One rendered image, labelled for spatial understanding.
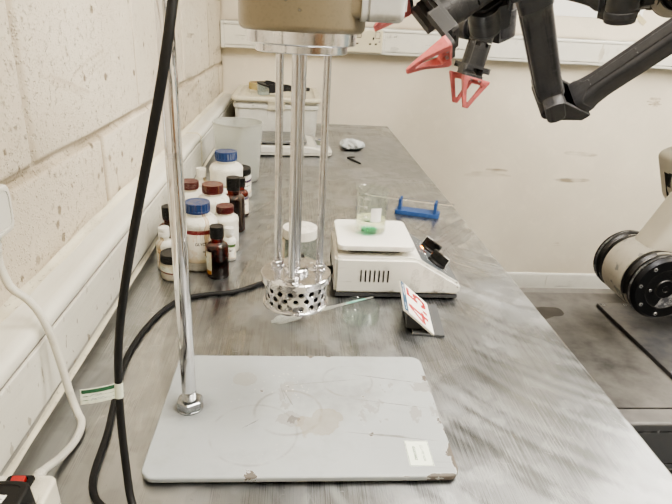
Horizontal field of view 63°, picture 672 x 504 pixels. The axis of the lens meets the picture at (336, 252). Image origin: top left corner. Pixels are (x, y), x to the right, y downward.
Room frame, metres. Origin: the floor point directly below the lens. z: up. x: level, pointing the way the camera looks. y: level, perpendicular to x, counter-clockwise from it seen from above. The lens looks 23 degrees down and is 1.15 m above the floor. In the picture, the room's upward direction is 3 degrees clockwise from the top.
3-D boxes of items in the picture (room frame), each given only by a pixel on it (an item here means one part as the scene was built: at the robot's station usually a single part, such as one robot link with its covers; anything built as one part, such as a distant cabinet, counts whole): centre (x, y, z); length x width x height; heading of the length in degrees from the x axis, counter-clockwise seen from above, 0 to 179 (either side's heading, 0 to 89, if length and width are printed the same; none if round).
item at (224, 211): (0.93, 0.20, 0.79); 0.05 x 0.05 x 0.09
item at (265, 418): (0.49, 0.03, 0.76); 0.30 x 0.20 x 0.01; 95
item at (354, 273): (0.83, -0.08, 0.79); 0.22 x 0.13 x 0.08; 94
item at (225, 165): (1.17, 0.25, 0.81); 0.07 x 0.07 x 0.13
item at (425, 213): (1.20, -0.18, 0.77); 0.10 x 0.03 x 0.04; 76
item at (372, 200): (0.84, -0.05, 0.87); 0.06 x 0.05 x 0.08; 44
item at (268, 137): (1.78, 0.17, 0.77); 0.26 x 0.19 x 0.05; 98
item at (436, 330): (0.71, -0.13, 0.77); 0.09 x 0.06 x 0.04; 179
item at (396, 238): (0.83, -0.06, 0.83); 0.12 x 0.12 x 0.01; 4
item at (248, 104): (2.11, 0.25, 0.82); 0.37 x 0.31 x 0.14; 6
